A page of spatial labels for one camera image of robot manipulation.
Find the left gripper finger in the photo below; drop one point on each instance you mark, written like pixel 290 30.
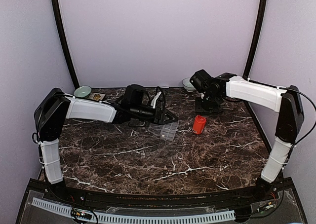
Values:
pixel 167 120
pixel 169 115

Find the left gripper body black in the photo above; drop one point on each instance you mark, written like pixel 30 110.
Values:
pixel 155 117

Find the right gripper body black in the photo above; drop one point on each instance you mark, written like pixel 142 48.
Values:
pixel 209 105

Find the clear plastic pill organizer box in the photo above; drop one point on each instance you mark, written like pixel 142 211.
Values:
pixel 169 130

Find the red pill bottle grey cap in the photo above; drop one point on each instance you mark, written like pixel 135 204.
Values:
pixel 199 124

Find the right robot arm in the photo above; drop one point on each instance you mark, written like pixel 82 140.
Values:
pixel 285 101

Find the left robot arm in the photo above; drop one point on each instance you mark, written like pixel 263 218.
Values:
pixel 58 106

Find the white ceramic bowl back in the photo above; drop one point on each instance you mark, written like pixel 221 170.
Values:
pixel 187 85

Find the patterned coaster mat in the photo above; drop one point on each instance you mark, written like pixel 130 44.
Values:
pixel 96 96

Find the green ceramic bowl left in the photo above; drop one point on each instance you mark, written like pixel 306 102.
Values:
pixel 82 91

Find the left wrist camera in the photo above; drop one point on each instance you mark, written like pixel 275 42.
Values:
pixel 159 97

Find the right black corner post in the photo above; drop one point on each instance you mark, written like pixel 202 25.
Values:
pixel 255 38

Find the black corner post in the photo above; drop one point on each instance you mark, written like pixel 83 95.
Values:
pixel 64 44
pixel 255 38

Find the black front rail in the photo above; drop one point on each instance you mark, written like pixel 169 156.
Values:
pixel 239 198

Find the white slotted cable duct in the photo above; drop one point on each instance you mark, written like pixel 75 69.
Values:
pixel 119 215

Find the left black corner post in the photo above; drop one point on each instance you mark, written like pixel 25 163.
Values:
pixel 64 44

